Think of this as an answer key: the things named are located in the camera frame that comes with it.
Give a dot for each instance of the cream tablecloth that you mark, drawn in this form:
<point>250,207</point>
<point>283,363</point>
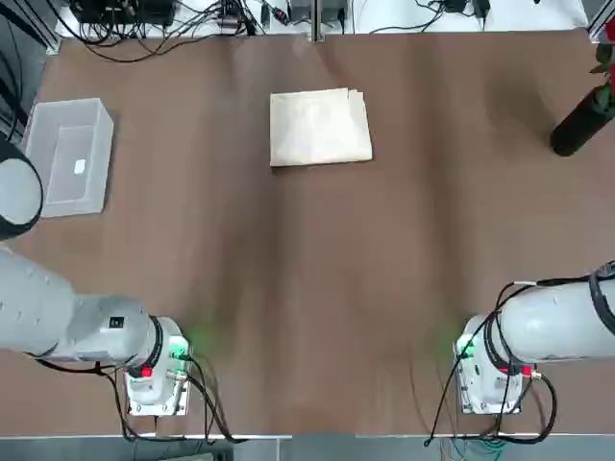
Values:
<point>319,127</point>

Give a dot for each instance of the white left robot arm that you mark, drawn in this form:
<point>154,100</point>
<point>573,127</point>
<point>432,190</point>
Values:
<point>43,307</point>

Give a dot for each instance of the grey metal box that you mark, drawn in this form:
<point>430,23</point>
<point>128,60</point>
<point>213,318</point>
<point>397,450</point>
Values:
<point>300,7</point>

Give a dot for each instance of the small white label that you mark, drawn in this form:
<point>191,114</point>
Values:
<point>80,166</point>

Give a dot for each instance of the clear plastic storage box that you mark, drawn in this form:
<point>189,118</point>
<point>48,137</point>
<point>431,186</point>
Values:
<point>67,144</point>

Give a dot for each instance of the black power adapter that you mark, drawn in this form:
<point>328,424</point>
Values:
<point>451,5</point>

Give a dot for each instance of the black vase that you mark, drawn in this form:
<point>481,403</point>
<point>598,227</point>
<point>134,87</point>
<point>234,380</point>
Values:
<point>576,127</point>

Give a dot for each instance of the black electronics box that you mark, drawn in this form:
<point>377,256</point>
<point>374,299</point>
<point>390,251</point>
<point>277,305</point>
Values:
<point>122,9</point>

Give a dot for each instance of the aluminium frame post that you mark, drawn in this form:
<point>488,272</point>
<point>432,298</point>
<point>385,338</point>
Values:
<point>317,19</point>

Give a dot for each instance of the aluminium frame rail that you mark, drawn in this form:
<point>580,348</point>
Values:
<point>60,33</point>
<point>600,21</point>

